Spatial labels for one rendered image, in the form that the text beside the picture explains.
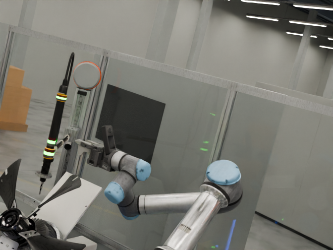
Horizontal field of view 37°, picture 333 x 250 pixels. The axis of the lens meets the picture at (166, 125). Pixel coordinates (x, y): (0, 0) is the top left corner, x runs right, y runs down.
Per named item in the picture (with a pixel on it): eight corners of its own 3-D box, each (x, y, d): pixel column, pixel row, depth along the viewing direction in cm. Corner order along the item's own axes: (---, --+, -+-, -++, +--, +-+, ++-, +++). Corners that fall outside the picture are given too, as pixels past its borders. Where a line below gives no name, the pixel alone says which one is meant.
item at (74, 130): (65, 138, 281) (68, 124, 280) (77, 141, 281) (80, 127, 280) (62, 141, 271) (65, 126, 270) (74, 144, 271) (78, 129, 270)
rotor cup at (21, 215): (15, 217, 234) (2, 202, 224) (41, 220, 228) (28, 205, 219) (2, 245, 225) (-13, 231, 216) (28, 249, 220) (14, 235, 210)
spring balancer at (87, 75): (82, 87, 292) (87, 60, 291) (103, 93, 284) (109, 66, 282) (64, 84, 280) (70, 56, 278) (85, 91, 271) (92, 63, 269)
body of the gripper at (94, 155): (84, 162, 198) (106, 172, 192) (89, 142, 197) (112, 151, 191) (96, 161, 204) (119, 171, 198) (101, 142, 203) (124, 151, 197)
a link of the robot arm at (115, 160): (120, 154, 188) (133, 153, 195) (111, 150, 191) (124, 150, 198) (116, 172, 189) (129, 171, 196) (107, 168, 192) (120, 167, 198)
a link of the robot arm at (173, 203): (244, 195, 193) (124, 201, 202) (242, 179, 185) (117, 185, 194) (245, 221, 185) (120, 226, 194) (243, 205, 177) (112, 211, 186)
